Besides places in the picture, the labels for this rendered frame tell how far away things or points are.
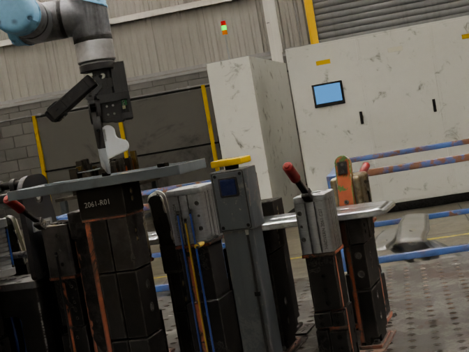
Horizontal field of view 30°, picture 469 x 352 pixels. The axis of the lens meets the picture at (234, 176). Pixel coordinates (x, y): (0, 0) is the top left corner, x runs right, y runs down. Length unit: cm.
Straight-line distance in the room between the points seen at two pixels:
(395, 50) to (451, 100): 82
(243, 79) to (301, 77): 65
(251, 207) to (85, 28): 47
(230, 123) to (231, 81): 47
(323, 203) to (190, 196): 28
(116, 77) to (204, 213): 33
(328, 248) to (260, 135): 823
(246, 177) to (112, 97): 31
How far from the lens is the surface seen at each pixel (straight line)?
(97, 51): 170
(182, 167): 160
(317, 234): 172
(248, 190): 158
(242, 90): 996
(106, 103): 171
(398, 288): 250
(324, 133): 989
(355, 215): 182
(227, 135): 1001
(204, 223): 179
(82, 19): 171
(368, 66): 987
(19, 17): 159
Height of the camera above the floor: 121
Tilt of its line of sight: 3 degrees down
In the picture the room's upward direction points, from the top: 10 degrees counter-clockwise
